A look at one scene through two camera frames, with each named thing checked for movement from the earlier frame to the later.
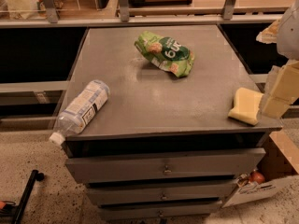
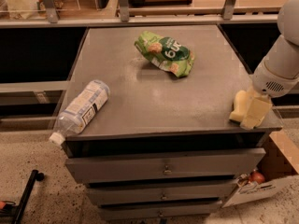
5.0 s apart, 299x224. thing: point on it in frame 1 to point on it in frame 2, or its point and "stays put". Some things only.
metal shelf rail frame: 227,15 stays put
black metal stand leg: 35,175 stays put
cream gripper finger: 275,106 to 267,83
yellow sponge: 247,105 stays put
